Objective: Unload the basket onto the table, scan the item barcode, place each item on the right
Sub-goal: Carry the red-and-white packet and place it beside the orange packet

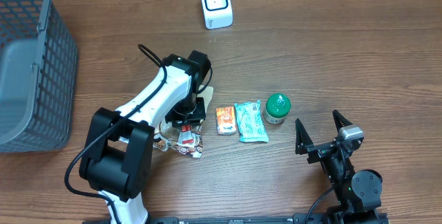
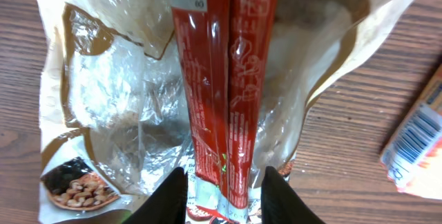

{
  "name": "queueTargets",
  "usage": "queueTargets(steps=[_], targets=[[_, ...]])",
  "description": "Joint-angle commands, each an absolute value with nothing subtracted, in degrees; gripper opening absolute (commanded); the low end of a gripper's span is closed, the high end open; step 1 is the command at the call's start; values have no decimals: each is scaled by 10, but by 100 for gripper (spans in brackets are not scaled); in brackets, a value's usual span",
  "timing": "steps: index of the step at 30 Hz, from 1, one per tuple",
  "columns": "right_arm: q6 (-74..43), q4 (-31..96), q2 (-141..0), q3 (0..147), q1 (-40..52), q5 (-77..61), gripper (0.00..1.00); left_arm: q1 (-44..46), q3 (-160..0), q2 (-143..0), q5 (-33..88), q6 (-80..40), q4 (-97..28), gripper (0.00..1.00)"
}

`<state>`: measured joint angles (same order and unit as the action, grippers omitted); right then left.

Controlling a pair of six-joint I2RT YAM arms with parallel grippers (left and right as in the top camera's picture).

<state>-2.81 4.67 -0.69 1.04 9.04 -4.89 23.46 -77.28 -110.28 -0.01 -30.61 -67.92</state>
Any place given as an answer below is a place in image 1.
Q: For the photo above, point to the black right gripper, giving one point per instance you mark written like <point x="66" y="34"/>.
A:
<point x="324" y="148"/>

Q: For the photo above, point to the red white snack bar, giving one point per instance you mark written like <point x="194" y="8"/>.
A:
<point x="186" y="137"/>

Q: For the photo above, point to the brown snack bag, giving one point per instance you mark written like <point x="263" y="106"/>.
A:
<point x="166" y="138"/>

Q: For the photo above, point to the orange snack packet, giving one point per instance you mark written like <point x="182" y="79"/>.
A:
<point x="226" y="120"/>

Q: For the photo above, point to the green lid jar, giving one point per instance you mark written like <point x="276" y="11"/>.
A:
<point x="277" y="108"/>

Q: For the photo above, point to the teal snack packet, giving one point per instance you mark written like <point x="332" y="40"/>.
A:
<point x="249" y="122"/>

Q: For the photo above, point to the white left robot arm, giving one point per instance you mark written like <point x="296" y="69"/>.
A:
<point x="116" y="159"/>

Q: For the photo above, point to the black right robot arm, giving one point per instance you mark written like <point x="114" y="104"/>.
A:
<point x="353" y="196"/>

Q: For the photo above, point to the white barcode scanner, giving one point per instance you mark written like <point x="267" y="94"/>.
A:
<point x="217" y="13"/>

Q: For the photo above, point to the grey plastic basket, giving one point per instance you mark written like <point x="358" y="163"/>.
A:
<point x="39" y="62"/>

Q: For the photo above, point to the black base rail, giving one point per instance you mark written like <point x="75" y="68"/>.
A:
<point x="241" y="220"/>

